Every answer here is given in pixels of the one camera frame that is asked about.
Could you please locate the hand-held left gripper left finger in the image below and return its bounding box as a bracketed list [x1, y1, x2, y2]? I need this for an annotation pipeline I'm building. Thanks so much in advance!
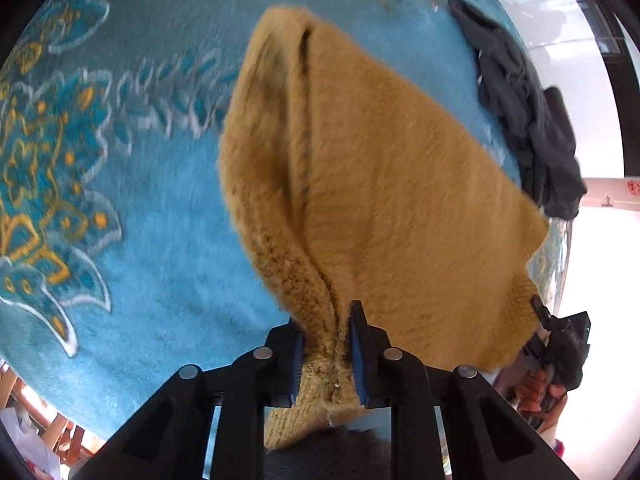
[70, 324, 305, 480]

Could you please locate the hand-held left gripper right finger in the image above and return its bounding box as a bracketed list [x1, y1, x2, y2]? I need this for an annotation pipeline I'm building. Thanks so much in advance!
[349, 301, 581, 480]

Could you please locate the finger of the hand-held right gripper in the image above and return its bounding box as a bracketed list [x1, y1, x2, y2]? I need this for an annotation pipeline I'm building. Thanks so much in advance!
[530, 295, 554, 335]

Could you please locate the mustard yellow fuzzy sweater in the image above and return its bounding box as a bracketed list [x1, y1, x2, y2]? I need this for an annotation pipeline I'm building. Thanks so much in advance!
[217, 5, 551, 451]

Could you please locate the person's right hand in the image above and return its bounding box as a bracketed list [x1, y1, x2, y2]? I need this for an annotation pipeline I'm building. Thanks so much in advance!
[515, 367, 569, 430]

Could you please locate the dark grey fuzzy cloth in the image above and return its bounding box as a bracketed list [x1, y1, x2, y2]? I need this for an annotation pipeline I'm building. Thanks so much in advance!
[263, 425, 393, 480]

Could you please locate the dark grey garment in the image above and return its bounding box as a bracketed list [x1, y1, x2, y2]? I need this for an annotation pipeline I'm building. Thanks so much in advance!
[447, 0, 588, 221]

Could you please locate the blue floral patterned blanket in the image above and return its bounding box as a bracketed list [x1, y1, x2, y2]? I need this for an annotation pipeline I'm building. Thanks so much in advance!
[0, 0, 571, 456]

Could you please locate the wooden furniture frame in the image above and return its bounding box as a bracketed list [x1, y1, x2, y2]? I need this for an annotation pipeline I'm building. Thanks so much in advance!
[0, 360, 108, 468]

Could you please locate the dark window frame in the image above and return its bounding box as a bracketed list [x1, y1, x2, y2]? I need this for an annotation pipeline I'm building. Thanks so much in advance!
[574, 0, 626, 56]

